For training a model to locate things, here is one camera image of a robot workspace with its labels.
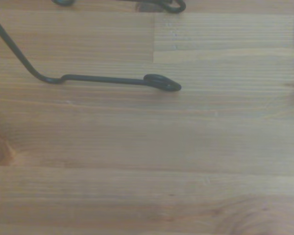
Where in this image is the black wire dish rack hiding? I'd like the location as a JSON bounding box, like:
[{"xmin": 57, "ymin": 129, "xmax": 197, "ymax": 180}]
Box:
[{"xmin": 0, "ymin": 0, "xmax": 187, "ymax": 93}]

